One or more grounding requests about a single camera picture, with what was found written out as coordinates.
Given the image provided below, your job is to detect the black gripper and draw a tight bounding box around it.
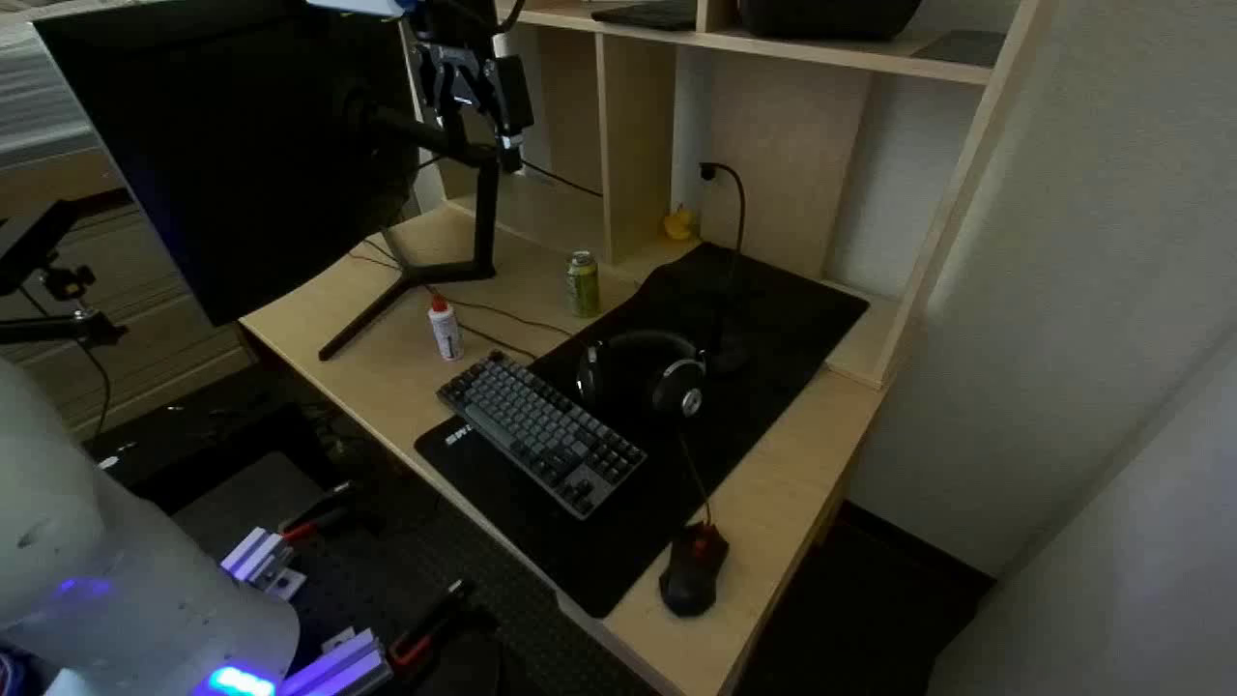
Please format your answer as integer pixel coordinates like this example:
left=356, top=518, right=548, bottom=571
left=418, top=0, right=537, bottom=178

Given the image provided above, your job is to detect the white bottle with red cap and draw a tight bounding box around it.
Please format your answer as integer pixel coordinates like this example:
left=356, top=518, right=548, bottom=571
left=424, top=291, right=463, bottom=366

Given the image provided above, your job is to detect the white robot base link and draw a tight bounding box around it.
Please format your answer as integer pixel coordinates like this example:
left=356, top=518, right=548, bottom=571
left=0, top=354, right=303, bottom=696

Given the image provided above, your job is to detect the black monitor stand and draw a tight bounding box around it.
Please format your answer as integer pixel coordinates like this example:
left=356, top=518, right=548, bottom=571
left=316, top=107, right=502, bottom=365

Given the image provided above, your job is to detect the black laptop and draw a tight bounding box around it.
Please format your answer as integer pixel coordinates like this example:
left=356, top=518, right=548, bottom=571
left=588, top=0, right=701, bottom=33

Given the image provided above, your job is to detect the green drink can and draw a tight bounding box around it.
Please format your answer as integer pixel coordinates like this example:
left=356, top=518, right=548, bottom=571
left=564, top=246, right=602, bottom=321

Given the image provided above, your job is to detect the small yellow toy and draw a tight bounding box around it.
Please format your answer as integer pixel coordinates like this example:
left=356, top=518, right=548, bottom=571
left=660, top=204, right=704, bottom=246

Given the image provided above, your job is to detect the black computer monitor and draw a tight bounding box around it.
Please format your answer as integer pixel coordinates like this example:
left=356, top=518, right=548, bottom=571
left=31, top=0, right=428, bottom=327

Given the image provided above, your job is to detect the black over-ear headphones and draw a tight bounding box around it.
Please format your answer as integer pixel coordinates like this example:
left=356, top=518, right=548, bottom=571
left=574, top=325, right=713, bottom=427

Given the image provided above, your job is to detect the light wooden shelf unit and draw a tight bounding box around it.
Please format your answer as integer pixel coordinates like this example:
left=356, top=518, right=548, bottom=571
left=409, top=0, right=1055, bottom=392

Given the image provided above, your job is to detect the grey mechanical keyboard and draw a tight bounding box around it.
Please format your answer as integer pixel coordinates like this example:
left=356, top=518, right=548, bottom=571
left=436, top=349, right=651, bottom=527

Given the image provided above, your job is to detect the black desk mat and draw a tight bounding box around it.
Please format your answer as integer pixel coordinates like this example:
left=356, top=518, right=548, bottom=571
left=415, top=238, right=875, bottom=624

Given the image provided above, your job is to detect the black computer mouse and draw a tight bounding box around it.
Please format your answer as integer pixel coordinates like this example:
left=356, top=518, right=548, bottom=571
left=659, top=518, right=736, bottom=624

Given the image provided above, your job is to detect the thin black monitor cable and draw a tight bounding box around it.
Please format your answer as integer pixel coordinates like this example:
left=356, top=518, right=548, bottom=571
left=422, top=285, right=578, bottom=366

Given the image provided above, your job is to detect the black wall outlet cable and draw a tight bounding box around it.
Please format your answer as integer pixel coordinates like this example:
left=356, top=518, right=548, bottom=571
left=696, top=158, right=754, bottom=263

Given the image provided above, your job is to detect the black mouse cable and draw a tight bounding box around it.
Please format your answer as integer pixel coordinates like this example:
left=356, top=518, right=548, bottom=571
left=672, top=429, right=717, bottom=528

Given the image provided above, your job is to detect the black camera tripod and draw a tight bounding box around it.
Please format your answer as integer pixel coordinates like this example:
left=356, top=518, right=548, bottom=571
left=0, top=191, right=132, bottom=352

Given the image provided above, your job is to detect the clamp with red handle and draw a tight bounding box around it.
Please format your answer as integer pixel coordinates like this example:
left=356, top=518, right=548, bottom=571
left=279, top=577, right=476, bottom=696
left=216, top=479, right=360, bottom=604

